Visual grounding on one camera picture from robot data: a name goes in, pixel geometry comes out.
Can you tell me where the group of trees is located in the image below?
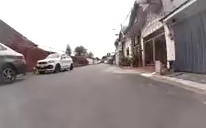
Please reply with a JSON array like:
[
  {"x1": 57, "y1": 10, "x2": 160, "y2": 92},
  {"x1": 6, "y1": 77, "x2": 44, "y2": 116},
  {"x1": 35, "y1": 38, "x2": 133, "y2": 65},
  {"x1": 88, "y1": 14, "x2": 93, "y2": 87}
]
[{"x1": 64, "y1": 43, "x2": 95, "y2": 58}]

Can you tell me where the grey asphalt road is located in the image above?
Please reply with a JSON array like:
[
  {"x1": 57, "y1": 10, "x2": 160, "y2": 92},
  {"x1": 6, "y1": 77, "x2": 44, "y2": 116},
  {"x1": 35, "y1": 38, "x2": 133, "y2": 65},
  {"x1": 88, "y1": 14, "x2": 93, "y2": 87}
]
[{"x1": 0, "y1": 63, "x2": 206, "y2": 128}]

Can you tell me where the white car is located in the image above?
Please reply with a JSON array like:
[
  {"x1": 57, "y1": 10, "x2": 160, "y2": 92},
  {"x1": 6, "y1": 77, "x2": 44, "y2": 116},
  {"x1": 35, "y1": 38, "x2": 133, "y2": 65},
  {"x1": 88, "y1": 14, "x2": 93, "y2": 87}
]
[{"x1": 35, "y1": 53, "x2": 75, "y2": 75}]

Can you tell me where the row of buildings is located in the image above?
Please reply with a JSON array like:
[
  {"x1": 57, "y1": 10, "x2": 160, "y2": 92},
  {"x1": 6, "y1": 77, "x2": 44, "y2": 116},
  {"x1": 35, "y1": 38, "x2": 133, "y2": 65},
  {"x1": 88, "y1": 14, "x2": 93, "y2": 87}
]
[{"x1": 114, "y1": 0, "x2": 206, "y2": 76}]

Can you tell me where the grey concrete pavement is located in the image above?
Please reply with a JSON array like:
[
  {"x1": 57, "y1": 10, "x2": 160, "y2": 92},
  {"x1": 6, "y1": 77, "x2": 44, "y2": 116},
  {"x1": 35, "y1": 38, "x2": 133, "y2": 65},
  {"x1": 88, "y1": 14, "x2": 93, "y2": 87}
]
[{"x1": 119, "y1": 65, "x2": 206, "y2": 96}]

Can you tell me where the dark grey car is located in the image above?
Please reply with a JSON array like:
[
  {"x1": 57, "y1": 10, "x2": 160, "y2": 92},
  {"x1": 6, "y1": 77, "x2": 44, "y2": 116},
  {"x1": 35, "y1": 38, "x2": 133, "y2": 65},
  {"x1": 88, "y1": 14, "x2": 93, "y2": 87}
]
[{"x1": 0, "y1": 39, "x2": 27, "y2": 84}]

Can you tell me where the red brick wall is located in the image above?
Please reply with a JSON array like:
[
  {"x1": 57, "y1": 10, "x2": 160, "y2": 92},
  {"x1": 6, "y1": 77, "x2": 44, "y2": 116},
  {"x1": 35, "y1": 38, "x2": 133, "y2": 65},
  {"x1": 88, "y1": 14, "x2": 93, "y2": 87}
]
[{"x1": 0, "y1": 12, "x2": 54, "y2": 73}]

